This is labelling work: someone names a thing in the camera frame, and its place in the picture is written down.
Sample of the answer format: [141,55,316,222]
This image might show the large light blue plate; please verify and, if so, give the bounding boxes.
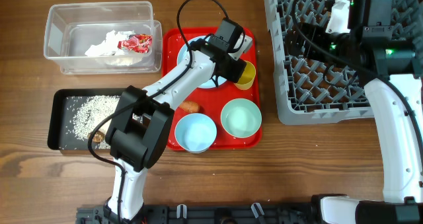
[177,35,227,89]

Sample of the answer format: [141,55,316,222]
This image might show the yellow plastic cup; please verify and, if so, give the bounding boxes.
[235,61,256,91]

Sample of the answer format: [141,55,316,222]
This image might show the green bowl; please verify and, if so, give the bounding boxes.
[220,98,262,138]

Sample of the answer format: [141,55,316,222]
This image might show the small light blue bowl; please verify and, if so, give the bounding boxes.
[174,113,217,153]

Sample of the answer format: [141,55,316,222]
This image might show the red snack wrapper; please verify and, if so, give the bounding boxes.
[118,34,153,54]

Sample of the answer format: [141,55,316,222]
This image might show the brown food scrap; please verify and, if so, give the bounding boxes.
[92,131,105,143]

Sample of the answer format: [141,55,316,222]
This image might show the white rice grains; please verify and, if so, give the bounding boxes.
[58,95,120,150]

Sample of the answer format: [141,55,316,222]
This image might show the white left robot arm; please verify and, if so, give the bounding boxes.
[104,18,251,223]

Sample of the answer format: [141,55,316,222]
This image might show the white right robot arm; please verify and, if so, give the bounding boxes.
[289,22,422,223]

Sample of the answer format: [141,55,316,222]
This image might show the grey dishwasher rack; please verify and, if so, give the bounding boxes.
[264,0,422,125]

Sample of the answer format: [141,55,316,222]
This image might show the clear plastic waste bin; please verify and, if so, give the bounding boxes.
[44,1,162,75]

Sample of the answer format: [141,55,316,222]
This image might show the black waste tray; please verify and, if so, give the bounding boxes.
[47,88,124,152]

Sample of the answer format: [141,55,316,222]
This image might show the red plastic tray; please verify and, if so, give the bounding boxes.
[162,27,262,151]

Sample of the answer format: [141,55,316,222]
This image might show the orange carrot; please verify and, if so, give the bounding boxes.
[179,100,201,114]

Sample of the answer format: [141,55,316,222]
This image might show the crumpled white tissue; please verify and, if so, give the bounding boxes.
[85,30,142,66]

